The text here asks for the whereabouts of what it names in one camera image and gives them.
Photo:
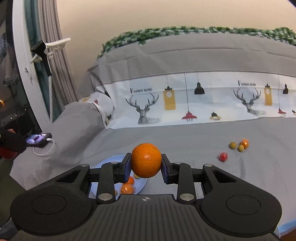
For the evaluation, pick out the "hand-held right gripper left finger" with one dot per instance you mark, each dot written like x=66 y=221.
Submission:
x=126 y=166

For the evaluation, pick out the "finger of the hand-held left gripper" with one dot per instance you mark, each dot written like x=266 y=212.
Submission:
x=11 y=141

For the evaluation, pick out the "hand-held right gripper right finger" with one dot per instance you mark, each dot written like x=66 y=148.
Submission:
x=164 y=168

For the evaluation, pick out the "blue plate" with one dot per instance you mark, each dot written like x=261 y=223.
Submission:
x=141 y=184

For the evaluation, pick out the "red fruit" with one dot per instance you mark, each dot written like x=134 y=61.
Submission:
x=223 y=157

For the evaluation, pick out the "longan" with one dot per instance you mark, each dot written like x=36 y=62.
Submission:
x=232 y=145
x=240 y=147

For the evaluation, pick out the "plastic orange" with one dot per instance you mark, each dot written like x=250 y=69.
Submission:
x=244 y=143

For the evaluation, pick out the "black smartphone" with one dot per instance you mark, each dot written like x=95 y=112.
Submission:
x=38 y=140

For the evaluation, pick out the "grey bed sheet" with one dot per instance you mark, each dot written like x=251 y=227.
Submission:
x=185 y=139

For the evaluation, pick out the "deer print duvet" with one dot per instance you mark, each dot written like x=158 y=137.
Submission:
x=208 y=104

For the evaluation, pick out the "grey curtain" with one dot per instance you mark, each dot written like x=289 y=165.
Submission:
x=62 y=69

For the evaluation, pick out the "white plastic clamp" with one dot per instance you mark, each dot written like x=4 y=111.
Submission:
x=55 y=44

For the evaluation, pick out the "teal curtain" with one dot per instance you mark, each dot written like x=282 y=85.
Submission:
x=31 y=23

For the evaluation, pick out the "green checked blanket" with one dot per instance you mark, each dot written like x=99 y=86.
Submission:
x=138 y=34

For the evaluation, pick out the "white frame hook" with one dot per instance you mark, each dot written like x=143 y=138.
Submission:
x=27 y=69

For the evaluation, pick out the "white window frame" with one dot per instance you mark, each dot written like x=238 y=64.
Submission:
x=23 y=58

